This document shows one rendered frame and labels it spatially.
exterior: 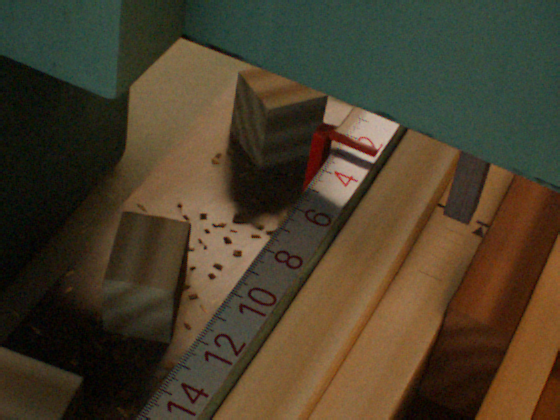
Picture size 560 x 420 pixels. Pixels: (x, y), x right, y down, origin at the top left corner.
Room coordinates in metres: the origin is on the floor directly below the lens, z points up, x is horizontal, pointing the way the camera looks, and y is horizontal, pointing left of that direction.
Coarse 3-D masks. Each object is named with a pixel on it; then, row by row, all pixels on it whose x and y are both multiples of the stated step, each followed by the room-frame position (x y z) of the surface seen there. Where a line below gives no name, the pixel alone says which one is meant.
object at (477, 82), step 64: (192, 0) 0.27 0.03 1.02; (256, 0) 0.26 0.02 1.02; (320, 0) 0.26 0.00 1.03; (384, 0) 0.25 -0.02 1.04; (448, 0) 0.25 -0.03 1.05; (512, 0) 0.24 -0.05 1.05; (256, 64) 0.26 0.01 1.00; (320, 64) 0.26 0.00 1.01; (384, 64) 0.25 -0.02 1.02; (448, 64) 0.24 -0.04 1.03; (512, 64) 0.24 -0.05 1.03; (448, 128) 0.24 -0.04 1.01; (512, 128) 0.24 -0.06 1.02
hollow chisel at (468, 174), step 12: (468, 156) 0.27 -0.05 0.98; (456, 168) 0.27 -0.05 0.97; (468, 168) 0.27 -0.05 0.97; (480, 168) 0.27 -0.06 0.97; (456, 180) 0.27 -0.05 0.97; (468, 180) 0.27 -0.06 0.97; (480, 180) 0.27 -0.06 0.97; (456, 192) 0.27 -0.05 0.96; (468, 192) 0.27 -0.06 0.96; (480, 192) 0.27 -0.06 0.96; (456, 204) 0.27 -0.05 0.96; (468, 204) 0.27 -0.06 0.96; (456, 216) 0.27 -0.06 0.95; (468, 216) 0.27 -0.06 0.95
